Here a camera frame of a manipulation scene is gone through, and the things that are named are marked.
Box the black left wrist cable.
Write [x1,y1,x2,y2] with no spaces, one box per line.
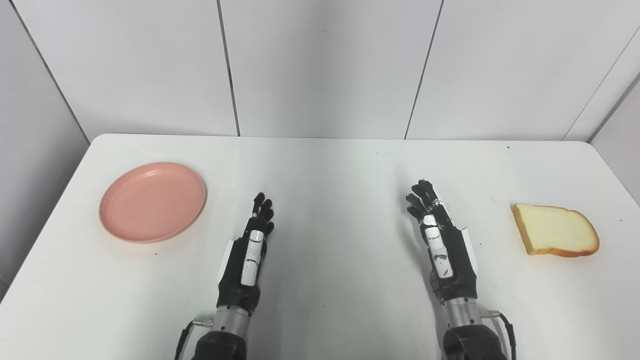
[173,317,214,360]

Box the slice of white bread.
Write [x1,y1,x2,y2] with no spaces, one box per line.
[510,203,600,258]

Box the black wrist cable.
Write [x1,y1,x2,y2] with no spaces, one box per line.
[480,309,517,360]
[173,317,214,360]

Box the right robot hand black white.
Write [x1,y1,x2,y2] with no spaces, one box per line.
[405,179,479,303]

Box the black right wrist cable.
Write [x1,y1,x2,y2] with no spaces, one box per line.
[480,309,517,360]

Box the pink round plate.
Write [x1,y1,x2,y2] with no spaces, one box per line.
[98,161,207,244]

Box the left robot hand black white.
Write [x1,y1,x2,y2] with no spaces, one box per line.
[216,192,275,316]

